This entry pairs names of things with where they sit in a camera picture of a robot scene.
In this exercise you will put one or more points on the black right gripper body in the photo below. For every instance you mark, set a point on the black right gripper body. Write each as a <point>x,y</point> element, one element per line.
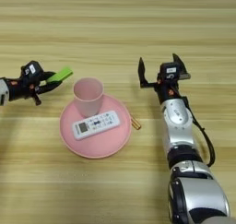
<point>167,91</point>

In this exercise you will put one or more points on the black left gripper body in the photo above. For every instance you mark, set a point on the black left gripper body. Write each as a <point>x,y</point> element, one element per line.
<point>23,88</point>

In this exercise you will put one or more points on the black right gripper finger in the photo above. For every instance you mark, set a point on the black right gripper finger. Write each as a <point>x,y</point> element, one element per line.
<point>182,70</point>
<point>141,74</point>

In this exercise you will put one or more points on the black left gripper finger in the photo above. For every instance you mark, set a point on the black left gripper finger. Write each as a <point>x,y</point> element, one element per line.
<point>46,75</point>
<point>50,86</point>

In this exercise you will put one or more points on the green rectangular block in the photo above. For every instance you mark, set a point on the green rectangular block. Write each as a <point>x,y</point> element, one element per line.
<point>61,74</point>

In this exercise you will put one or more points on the pink plastic cup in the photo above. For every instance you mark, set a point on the pink plastic cup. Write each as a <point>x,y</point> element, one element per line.
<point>88,97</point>

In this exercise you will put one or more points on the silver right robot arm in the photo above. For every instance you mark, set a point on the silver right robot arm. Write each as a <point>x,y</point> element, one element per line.
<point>193,190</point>

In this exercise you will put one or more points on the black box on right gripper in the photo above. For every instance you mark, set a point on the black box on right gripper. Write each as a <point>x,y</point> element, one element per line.
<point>170,70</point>

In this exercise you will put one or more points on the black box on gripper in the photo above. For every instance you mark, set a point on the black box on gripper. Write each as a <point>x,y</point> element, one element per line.
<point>170,70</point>
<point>31,69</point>

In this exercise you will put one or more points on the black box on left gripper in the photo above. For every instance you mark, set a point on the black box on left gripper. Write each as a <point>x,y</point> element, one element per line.
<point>31,69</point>

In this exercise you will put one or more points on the small golden brown tube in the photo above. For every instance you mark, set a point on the small golden brown tube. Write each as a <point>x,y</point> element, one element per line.
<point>136,123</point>

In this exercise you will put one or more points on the white remote control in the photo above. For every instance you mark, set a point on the white remote control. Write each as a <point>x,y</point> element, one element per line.
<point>96,124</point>

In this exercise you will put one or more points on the pink round plate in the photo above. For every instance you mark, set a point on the pink round plate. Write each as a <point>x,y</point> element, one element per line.
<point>98,146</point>

